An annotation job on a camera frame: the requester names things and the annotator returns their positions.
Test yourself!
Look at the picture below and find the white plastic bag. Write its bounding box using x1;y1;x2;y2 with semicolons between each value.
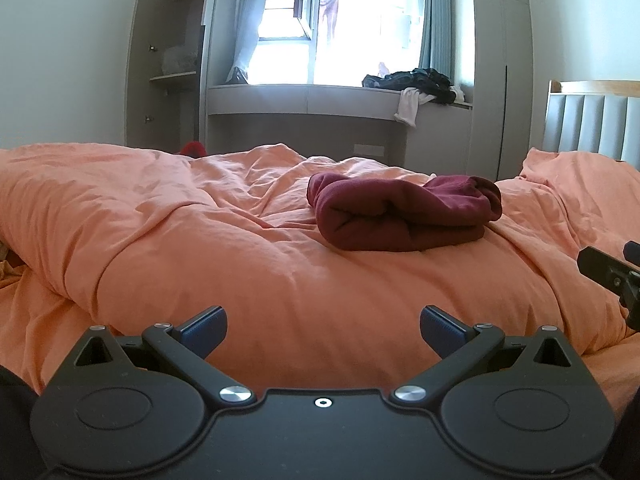
161;45;198;77

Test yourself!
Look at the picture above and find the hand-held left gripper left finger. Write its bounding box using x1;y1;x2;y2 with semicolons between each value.
74;305;257;407

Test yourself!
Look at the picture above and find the person's dark clothing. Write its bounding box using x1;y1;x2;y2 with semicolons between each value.
0;364;41;480

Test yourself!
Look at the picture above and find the white cloth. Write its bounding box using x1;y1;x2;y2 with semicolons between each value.
394;87;436;127

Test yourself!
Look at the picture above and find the window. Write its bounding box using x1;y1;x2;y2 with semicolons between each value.
250;0;428;86

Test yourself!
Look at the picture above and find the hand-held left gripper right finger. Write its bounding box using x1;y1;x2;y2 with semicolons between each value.
389;305;572;407

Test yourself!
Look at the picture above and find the orange duvet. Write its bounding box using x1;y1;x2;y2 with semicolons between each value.
0;142;640;411

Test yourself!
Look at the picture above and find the blue-grey curtain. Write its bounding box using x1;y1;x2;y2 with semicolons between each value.
419;0;453;81

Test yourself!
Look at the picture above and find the grey window seat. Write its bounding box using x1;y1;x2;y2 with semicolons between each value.
206;83;473;181

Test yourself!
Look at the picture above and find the sheer light blue curtain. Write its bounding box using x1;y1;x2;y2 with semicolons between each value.
227;0;273;85

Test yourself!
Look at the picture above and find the tall grey closed wardrobe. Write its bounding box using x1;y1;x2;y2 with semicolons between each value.
467;0;533;181

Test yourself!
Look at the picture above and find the open grey wardrobe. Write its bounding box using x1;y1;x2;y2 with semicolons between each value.
124;0;221;153

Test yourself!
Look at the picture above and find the pile of dark clothes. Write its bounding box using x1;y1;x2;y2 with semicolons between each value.
362;67;466;106

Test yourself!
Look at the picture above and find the maroon long-sleeve shirt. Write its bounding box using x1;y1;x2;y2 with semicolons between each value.
306;172;503;252

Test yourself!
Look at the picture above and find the hanging pink garment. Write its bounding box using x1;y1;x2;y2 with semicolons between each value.
320;0;341;41

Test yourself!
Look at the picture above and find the grey padded headboard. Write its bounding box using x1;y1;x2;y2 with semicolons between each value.
542;80;640;161

